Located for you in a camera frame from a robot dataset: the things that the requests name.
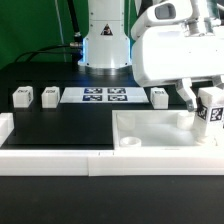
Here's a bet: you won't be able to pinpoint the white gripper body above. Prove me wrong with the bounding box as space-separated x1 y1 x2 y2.
131 0 224 86

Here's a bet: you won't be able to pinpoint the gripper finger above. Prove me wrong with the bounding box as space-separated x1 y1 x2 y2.
176 78 197 112
215 75 224 90

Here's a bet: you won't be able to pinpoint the white square table top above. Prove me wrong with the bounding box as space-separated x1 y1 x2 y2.
112 110 224 149

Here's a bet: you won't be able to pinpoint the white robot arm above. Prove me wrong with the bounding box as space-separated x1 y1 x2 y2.
79 0 224 111

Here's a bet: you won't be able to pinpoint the white sheet with markers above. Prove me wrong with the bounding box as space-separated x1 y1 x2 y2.
60 87 149 103

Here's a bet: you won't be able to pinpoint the white U-shaped fence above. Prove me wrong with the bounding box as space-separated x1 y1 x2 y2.
0 113 224 176

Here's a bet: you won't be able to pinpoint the black cables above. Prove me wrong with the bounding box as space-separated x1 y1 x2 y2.
13 0 84 64

